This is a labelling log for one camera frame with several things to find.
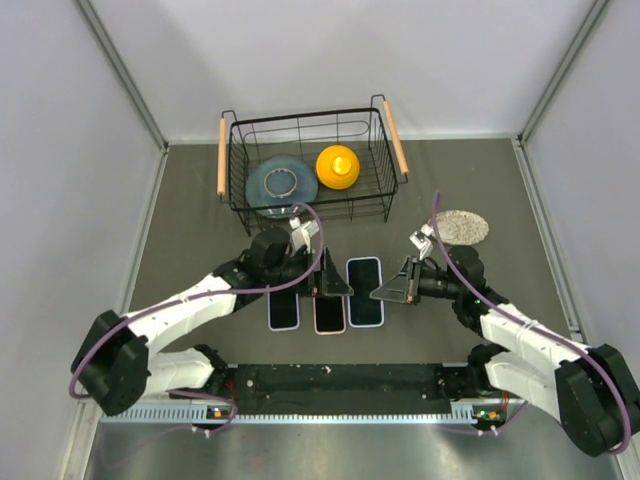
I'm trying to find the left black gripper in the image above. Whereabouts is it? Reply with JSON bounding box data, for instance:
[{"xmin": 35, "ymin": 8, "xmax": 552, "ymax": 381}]
[{"xmin": 264, "ymin": 246, "xmax": 352, "ymax": 297}]

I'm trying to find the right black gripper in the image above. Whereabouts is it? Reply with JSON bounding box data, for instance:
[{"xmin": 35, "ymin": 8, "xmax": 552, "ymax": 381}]
[{"xmin": 372, "ymin": 256, "xmax": 463, "ymax": 305}]

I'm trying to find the pink phone case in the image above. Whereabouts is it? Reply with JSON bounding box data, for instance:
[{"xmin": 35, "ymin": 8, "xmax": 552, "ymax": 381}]
[{"xmin": 312, "ymin": 295, "xmax": 347, "ymax": 336}]

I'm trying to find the light blue phone case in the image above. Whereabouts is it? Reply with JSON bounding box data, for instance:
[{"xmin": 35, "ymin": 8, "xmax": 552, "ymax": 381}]
[{"xmin": 345, "ymin": 256, "xmax": 386, "ymax": 330}]

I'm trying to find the purple smartphone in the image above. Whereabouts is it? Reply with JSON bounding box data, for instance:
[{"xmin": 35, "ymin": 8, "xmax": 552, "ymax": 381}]
[{"xmin": 348, "ymin": 258, "xmax": 384, "ymax": 326}]

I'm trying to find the blue smartphone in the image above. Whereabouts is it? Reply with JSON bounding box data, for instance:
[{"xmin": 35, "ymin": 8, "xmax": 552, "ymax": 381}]
[{"xmin": 269, "ymin": 289, "xmax": 299, "ymax": 329}]

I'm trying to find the lavender phone case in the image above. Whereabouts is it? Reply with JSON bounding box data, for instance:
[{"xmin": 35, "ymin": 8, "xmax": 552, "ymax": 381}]
[{"xmin": 267, "ymin": 288, "xmax": 301, "ymax": 333}]

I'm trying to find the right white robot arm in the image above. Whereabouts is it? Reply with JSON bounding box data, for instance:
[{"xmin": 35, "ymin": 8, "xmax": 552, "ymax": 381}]
[{"xmin": 370, "ymin": 225, "xmax": 639, "ymax": 457}]

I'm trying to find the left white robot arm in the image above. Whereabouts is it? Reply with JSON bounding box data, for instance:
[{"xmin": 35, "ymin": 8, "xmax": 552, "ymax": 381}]
[{"xmin": 71, "ymin": 221, "xmax": 353, "ymax": 416}]

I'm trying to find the speckled round coaster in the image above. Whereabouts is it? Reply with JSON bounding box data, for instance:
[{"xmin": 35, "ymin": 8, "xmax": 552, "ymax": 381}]
[{"xmin": 428, "ymin": 210, "xmax": 490, "ymax": 246}]

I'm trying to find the blue ceramic plate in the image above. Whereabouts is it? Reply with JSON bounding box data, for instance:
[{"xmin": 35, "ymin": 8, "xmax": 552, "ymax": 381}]
[{"xmin": 245, "ymin": 155, "xmax": 318, "ymax": 219}]

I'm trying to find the yellow ribbed bowl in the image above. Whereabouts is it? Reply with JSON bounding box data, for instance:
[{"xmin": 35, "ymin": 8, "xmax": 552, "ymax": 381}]
[{"xmin": 315, "ymin": 144, "xmax": 360, "ymax": 190}]

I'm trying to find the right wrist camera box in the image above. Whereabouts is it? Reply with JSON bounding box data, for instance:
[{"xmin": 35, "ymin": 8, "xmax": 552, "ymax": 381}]
[{"xmin": 409, "ymin": 224, "xmax": 433, "ymax": 251}]

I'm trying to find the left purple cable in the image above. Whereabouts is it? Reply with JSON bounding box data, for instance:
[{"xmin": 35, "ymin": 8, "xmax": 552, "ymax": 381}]
[{"xmin": 68, "ymin": 202, "xmax": 329, "ymax": 400}]

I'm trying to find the purple cable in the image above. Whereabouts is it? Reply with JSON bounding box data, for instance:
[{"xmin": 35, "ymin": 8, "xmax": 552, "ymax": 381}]
[
  {"xmin": 431, "ymin": 189, "xmax": 630, "ymax": 456},
  {"xmin": 68, "ymin": 202, "xmax": 329, "ymax": 400}
]

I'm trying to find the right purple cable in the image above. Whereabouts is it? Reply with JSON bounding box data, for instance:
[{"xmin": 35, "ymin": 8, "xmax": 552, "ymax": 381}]
[{"xmin": 431, "ymin": 189, "xmax": 630, "ymax": 456}]

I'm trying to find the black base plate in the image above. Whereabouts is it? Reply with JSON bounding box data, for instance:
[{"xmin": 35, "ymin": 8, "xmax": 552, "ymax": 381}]
[{"xmin": 169, "ymin": 362, "xmax": 506, "ymax": 417}]

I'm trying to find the black wire basket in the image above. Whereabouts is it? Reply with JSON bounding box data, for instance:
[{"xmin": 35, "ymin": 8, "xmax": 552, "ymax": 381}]
[{"xmin": 216, "ymin": 94, "xmax": 409, "ymax": 233}]

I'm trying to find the slotted cable duct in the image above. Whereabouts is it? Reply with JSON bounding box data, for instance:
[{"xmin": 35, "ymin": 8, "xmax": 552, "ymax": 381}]
[{"xmin": 100, "ymin": 403, "xmax": 478, "ymax": 425}]

